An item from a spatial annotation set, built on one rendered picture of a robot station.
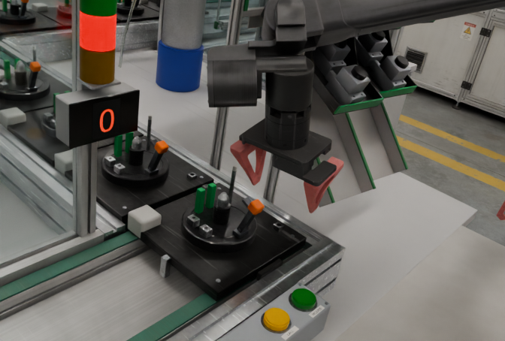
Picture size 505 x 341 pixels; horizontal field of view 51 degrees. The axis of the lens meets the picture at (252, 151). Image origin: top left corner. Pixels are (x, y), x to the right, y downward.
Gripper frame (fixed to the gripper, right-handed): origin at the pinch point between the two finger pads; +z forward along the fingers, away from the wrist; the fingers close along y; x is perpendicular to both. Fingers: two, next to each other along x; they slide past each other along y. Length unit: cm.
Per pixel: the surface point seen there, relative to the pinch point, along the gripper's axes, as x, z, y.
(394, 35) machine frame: 171, 49, -57
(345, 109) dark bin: 31.3, 4.1, -7.7
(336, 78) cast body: 33.8, -0.1, -11.6
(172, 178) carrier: 11.8, 22.6, -36.2
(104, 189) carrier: -1.4, 19.8, -41.5
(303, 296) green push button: 2.4, 22.0, 3.3
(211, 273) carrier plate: -4.3, 20.3, -10.8
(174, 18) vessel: 68, 17, -90
